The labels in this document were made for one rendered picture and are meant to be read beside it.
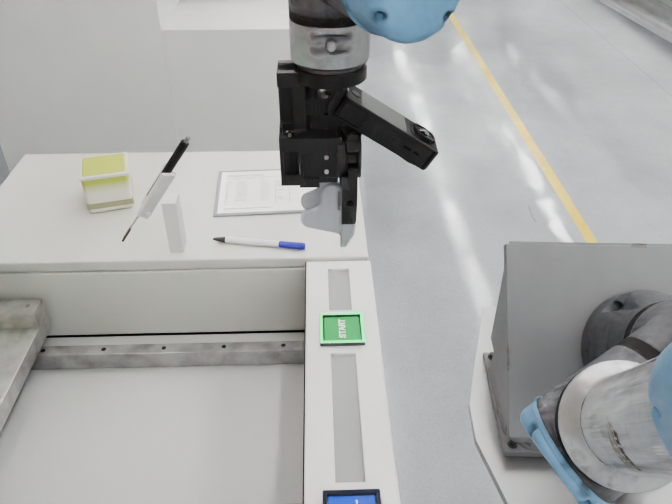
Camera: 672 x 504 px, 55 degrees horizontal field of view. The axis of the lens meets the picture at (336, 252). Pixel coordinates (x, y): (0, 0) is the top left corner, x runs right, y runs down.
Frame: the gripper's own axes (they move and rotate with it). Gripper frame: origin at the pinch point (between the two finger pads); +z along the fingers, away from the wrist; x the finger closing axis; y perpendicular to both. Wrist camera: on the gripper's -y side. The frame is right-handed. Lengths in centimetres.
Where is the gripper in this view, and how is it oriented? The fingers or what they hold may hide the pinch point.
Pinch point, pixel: (349, 235)
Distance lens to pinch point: 73.0
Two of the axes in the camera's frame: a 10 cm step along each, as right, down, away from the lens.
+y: -10.0, 0.2, -0.3
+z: 0.0, 8.1, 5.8
